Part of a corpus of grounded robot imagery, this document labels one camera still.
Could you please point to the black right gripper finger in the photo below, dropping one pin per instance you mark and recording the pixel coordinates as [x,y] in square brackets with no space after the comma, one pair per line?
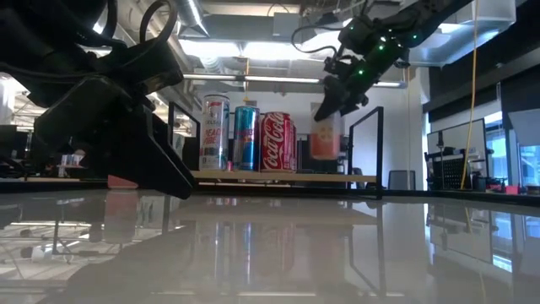
[335,95]
[354,104]

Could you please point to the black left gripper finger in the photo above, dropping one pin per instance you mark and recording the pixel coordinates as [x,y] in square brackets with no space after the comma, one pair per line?
[152,164]

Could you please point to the white Celsius peach can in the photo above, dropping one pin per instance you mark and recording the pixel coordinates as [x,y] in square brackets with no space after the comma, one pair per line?
[214,135]

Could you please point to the blue silver Red Bull can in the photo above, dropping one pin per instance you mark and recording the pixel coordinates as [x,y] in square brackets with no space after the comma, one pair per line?
[246,143]

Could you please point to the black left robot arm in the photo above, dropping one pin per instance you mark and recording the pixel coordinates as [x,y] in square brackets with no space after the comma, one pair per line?
[34,50]

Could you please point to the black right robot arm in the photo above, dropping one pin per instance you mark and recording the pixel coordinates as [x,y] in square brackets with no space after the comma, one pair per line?
[422,21]

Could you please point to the white blue patterned sheet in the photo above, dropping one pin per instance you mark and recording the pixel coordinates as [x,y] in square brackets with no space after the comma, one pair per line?
[179,145]

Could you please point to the black cabinet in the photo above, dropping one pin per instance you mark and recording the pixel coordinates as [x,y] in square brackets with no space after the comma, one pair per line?
[304,152]

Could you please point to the small pink background can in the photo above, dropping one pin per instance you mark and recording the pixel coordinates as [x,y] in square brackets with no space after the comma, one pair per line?
[229,166]

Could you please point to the grey waste bin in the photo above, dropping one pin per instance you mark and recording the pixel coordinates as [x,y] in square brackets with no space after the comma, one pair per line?
[401,180]

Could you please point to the bright ceiling light panel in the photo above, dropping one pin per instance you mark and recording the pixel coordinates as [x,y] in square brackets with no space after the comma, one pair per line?
[236,50]

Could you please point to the black-framed glass panel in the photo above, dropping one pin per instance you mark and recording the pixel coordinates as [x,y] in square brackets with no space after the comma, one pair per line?
[464,135]

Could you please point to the black pegboard rack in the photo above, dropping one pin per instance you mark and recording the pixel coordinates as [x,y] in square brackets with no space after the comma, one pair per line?
[449,173]

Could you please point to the small red box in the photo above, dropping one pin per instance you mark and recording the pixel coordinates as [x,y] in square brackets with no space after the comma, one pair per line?
[512,189]

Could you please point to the wooden shelf with black frame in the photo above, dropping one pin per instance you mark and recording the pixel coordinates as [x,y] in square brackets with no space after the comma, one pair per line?
[320,178]

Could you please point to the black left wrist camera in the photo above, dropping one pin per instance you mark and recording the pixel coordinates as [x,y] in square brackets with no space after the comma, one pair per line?
[152,67]

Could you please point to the grey wall box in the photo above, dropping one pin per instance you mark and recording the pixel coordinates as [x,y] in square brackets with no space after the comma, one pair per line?
[250,103]

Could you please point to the short silver flexible duct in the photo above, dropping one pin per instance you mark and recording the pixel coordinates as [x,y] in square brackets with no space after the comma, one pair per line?
[192,17]

